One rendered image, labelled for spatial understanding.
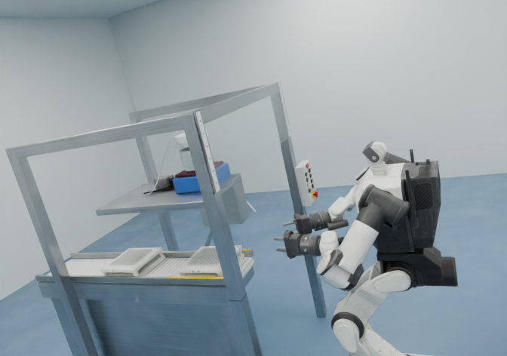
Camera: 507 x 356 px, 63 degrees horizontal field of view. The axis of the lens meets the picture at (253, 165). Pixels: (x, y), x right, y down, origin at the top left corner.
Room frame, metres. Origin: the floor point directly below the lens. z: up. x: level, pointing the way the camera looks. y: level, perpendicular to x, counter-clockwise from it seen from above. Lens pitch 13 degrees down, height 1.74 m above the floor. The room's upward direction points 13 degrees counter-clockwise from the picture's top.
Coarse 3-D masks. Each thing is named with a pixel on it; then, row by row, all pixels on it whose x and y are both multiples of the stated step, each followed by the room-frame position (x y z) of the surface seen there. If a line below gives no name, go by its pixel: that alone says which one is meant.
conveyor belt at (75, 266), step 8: (72, 264) 2.46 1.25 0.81; (80, 264) 2.43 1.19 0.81; (88, 264) 2.40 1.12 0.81; (96, 264) 2.37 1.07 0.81; (104, 264) 2.34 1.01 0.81; (160, 264) 2.15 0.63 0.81; (168, 264) 2.13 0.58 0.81; (176, 264) 2.10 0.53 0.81; (240, 264) 1.92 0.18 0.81; (248, 264) 1.92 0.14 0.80; (72, 272) 2.33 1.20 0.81; (80, 272) 2.30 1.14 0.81; (88, 272) 2.27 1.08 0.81; (96, 272) 2.24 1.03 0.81; (152, 272) 2.07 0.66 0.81; (160, 272) 2.04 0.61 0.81; (168, 272) 2.02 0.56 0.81; (176, 272) 2.00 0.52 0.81
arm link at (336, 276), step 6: (330, 252) 1.44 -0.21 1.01; (330, 270) 1.27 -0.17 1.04; (336, 270) 1.26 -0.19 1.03; (342, 270) 1.27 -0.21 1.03; (324, 276) 1.28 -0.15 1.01; (330, 276) 1.27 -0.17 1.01; (336, 276) 1.26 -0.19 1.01; (342, 276) 1.26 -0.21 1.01; (348, 276) 1.26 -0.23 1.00; (330, 282) 1.29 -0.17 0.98; (336, 282) 1.27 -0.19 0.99; (342, 282) 1.26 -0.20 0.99; (348, 282) 1.25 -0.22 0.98; (342, 288) 1.28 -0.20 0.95; (348, 288) 1.26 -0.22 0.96
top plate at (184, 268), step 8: (200, 248) 2.07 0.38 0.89; (240, 248) 1.97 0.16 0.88; (192, 256) 1.98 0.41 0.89; (184, 264) 1.92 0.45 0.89; (208, 264) 1.85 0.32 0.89; (184, 272) 1.86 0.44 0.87; (192, 272) 1.84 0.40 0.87; (200, 272) 1.82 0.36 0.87; (208, 272) 1.80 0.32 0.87; (216, 272) 1.78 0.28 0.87
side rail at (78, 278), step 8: (40, 280) 2.30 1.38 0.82; (48, 280) 2.27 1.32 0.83; (72, 280) 2.18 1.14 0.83; (80, 280) 2.15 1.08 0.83; (88, 280) 2.13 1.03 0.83; (96, 280) 2.10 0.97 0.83; (104, 280) 2.07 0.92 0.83; (112, 280) 2.05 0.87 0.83; (120, 280) 2.02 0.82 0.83; (128, 280) 2.00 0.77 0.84; (136, 280) 1.97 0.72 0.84; (144, 280) 1.95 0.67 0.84; (152, 280) 1.93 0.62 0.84; (160, 280) 1.90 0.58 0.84; (168, 280) 1.88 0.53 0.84; (176, 280) 1.86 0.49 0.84; (184, 280) 1.84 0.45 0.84; (192, 280) 1.82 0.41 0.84; (200, 280) 1.80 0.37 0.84; (208, 280) 1.78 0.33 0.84; (216, 280) 1.76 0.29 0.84
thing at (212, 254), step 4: (204, 252) 2.00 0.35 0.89; (208, 252) 1.97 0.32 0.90; (212, 252) 1.97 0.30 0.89; (216, 252) 1.95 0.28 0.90; (200, 256) 1.94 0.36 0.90; (204, 256) 1.93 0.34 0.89; (208, 256) 1.93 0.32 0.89; (212, 256) 1.91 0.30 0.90; (216, 256) 1.90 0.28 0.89; (196, 260) 1.92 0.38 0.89; (200, 260) 1.90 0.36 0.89; (204, 260) 1.89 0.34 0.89; (212, 260) 1.87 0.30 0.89; (216, 260) 1.86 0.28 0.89
